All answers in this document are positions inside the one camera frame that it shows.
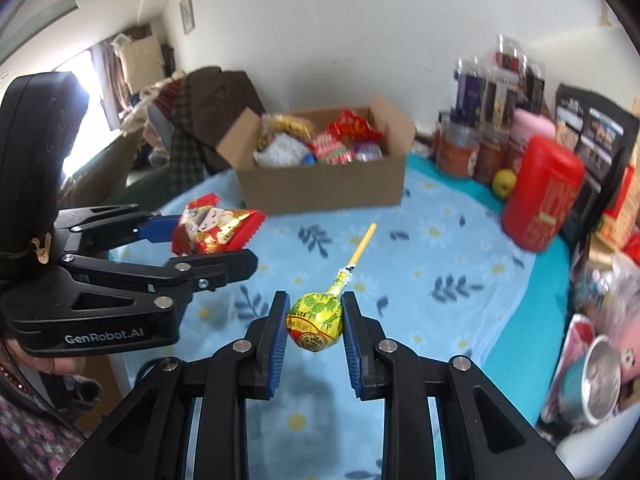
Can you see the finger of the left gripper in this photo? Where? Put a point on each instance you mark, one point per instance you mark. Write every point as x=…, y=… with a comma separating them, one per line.
x=86, y=283
x=98, y=229

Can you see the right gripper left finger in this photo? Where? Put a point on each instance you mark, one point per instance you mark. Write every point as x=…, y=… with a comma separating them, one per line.
x=187, y=419

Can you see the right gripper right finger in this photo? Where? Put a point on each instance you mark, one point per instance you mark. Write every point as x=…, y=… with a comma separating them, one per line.
x=433, y=410

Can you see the small red cartoon snack bag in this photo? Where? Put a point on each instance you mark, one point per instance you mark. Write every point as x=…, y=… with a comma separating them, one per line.
x=206, y=228

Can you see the yellow lollipop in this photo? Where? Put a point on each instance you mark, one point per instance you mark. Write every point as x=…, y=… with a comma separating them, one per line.
x=315, y=321

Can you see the white croissant bread bag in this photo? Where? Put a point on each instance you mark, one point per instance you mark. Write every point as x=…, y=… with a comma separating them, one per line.
x=284, y=151

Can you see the blue tablet tube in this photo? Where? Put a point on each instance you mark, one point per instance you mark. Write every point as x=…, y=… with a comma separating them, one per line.
x=309, y=160

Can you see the yellow waffle bread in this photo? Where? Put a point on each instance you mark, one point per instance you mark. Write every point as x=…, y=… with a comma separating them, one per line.
x=298, y=127

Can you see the silver purple snack bag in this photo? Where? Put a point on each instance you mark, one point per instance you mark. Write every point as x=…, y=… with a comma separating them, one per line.
x=368, y=152

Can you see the red crinkled snack bag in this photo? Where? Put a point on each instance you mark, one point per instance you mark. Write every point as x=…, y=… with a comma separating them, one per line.
x=352, y=128

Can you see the red spicy strip packet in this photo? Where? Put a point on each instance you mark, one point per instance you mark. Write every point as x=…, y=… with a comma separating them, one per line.
x=327, y=149

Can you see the blue metal cup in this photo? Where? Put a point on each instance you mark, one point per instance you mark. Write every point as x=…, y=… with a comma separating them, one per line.
x=590, y=387

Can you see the plaid green cloth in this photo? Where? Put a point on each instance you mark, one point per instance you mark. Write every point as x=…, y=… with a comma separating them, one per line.
x=186, y=159

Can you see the blue floral tablecloth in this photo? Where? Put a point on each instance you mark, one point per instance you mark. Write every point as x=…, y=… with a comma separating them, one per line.
x=440, y=276

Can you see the brown quilted jacket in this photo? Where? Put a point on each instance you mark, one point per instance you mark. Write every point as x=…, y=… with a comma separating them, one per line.
x=217, y=98

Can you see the cardboard box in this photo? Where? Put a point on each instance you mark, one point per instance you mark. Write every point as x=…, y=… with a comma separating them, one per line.
x=322, y=187

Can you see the orange carton box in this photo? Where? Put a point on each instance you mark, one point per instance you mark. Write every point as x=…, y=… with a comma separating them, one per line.
x=617, y=222

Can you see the green apple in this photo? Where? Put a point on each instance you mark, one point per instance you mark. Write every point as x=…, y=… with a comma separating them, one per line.
x=503, y=183

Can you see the red tin canister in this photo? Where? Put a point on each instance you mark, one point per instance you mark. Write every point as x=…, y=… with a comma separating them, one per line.
x=546, y=188

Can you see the clear jar red powder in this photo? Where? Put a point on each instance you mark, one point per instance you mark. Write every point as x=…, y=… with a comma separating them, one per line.
x=458, y=150

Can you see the clear jar brown spice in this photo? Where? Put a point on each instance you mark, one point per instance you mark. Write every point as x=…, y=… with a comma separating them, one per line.
x=490, y=157

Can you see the pink lidded jar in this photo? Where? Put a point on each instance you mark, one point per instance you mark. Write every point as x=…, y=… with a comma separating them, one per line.
x=525, y=126

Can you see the black stand-up pouch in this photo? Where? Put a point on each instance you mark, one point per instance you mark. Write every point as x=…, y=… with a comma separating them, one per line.
x=602, y=135

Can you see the tall jar mixed nuts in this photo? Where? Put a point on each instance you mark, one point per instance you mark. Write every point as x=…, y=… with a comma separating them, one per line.
x=501, y=94

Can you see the tall jar dark berries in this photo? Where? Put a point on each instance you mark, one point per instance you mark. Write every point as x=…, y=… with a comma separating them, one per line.
x=533, y=79

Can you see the dark purple tall jar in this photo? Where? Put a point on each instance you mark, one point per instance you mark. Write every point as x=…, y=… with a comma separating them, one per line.
x=470, y=77

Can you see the wall picture frame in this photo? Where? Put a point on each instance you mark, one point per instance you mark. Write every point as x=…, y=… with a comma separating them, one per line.
x=187, y=16

